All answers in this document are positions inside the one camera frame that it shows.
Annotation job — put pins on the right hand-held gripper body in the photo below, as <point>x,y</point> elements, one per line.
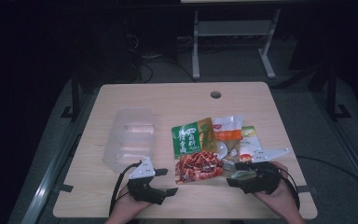
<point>264,179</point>

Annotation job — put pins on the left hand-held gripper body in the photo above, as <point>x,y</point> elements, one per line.
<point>143,186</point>

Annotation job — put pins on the white and orange food packet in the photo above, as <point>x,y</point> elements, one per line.
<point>228,137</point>

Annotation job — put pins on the green and red seasoning packet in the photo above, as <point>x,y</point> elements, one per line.
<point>192,146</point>

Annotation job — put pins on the clear plastic container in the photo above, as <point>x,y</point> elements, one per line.
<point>130,140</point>

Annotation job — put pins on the person's left hand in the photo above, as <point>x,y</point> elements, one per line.
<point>129,205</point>

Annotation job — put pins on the person's right hand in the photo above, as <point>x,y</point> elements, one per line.
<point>282,196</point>

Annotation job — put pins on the white and green food packet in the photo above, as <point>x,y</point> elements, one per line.
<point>251,141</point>

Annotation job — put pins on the black tape piece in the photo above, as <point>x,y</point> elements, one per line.
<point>66,188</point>
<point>303,188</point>

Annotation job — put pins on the grey table grommet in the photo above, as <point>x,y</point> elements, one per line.
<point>215,94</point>

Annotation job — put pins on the black metal stand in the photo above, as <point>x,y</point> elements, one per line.
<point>332,93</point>
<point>74,99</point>

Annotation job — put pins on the silver metal rail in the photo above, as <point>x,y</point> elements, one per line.
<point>49,183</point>
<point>348,149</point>

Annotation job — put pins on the white metal desk frame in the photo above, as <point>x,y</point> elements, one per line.
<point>233,28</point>

